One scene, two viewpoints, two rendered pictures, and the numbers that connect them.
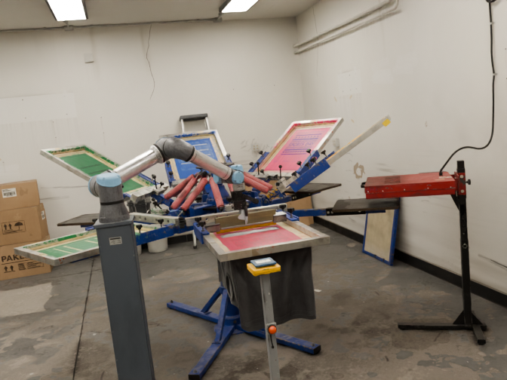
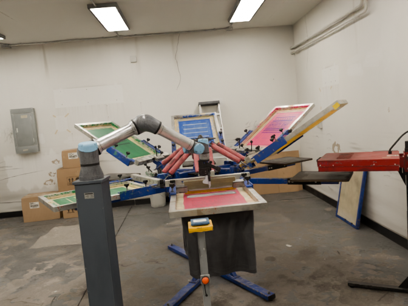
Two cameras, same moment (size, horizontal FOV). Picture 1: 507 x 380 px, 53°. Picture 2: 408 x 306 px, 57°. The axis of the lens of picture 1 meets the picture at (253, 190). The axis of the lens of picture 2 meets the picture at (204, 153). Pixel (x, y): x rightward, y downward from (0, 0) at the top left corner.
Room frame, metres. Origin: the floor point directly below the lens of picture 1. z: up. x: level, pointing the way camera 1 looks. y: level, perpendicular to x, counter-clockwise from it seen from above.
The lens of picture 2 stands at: (0.36, -0.45, 1.54)
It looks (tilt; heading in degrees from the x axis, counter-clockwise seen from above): 6 degrees down; 11
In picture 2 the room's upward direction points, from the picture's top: 5 degrees counter-clockwise
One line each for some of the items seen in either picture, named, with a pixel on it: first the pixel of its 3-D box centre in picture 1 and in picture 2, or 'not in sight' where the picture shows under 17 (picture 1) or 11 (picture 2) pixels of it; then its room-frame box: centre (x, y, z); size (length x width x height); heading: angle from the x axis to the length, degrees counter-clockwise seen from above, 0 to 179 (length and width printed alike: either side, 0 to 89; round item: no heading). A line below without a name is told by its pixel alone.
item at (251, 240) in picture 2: (275, 287); (220, 243); (2.61, -0.06, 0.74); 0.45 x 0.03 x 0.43; 104
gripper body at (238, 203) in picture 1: (238, 200); (204, 167); (3.10, 0.09, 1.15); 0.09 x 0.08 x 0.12; 104
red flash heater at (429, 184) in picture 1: (410, 185); (361, 161); (3.53, -1.09, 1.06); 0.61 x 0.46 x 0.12; 74
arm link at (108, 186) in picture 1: (109, 186); (88, 152); (2.54, 0.71, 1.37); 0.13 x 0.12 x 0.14; 33
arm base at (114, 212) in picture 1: (113, 209); (90, 170); (2.54, 0.71, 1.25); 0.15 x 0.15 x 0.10
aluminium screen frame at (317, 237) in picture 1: (256, 234); (212, 196); (2.90, 0.01, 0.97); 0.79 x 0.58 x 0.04; 14
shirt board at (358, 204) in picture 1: (305, 211); (271, 180); (3.74, -0.37, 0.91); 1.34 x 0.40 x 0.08; 74
